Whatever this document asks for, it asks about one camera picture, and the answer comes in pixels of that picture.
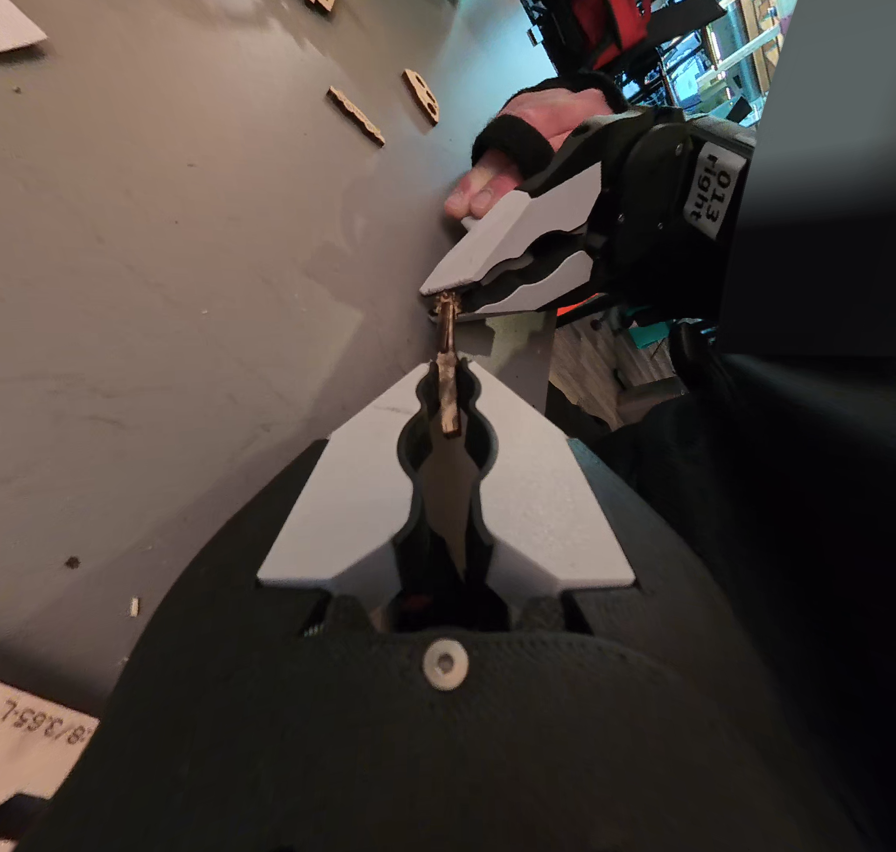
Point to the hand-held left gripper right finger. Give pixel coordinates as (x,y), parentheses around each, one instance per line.
(546,516)

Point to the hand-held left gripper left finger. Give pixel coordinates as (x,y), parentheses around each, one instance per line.
(343,509)

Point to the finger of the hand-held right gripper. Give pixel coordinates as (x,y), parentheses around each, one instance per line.
(546,285)
(504,229)

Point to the long wooden model rod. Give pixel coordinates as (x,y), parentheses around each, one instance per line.
(446,376)

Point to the person's right forearm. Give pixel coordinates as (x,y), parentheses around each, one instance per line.
(588,85)

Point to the person's right hand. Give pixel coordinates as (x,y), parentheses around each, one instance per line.
(553,113)

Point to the small wooden part with holes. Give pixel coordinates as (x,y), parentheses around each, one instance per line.
(421,96)

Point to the small wavy wooden strip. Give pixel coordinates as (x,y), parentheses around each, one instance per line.
(355,115)

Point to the red bag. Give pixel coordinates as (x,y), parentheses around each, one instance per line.
(619,4)

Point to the white printed paper label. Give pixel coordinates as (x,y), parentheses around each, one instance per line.
(35,740)

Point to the paper instruction sheet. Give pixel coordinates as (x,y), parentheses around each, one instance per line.
(17,26)

